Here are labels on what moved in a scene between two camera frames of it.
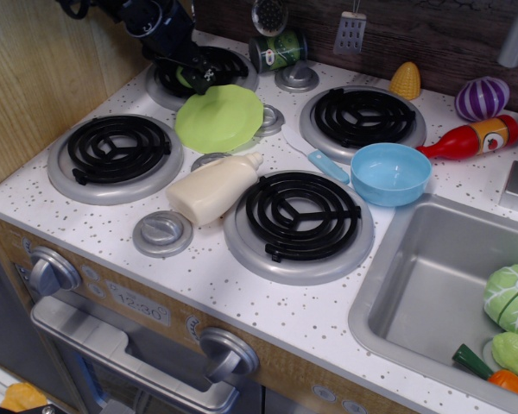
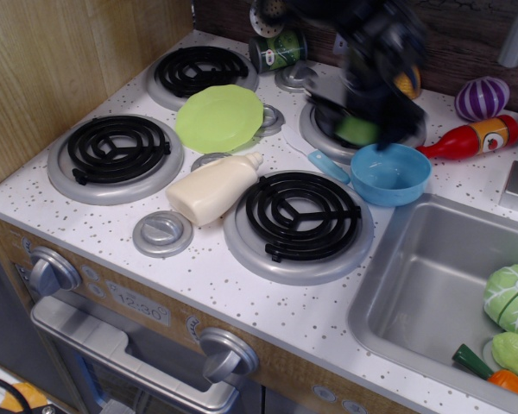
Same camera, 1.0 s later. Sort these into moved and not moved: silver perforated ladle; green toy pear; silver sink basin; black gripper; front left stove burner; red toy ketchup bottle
Moved: black gripper; green toy pear
Not moved: red toy ketchup bottle; silver sink basin; silver perforated ladle; front left stove burner
